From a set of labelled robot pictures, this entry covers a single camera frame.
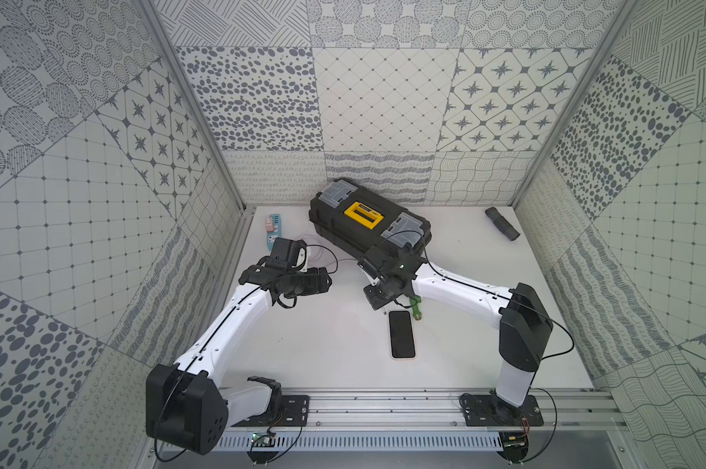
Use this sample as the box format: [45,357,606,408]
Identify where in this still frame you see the white charging cable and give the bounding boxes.
[305,242,360,277]

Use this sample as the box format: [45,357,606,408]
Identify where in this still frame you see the black smartphone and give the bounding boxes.
[388,311,416,360]

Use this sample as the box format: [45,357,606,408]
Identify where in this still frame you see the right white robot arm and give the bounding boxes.
[358,247,554,408]

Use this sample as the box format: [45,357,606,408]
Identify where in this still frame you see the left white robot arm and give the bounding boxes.
[145,238,332,455]

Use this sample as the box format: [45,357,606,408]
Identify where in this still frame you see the green plastic fitting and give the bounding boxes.
[408,296,422,320]

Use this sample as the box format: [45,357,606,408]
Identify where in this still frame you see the black cylindrical object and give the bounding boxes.
[485,207,520,242]

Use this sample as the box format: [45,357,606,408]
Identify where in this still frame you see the black toolbox with yellow handle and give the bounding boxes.
[309,178,432,279]

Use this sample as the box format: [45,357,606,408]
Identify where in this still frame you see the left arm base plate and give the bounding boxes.
[234,395,311,427]

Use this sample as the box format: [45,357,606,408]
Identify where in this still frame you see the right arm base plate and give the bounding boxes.
[458,393,544,427]

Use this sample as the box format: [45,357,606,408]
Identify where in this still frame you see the aluminium mounting rail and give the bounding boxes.
[223,389,626,434]

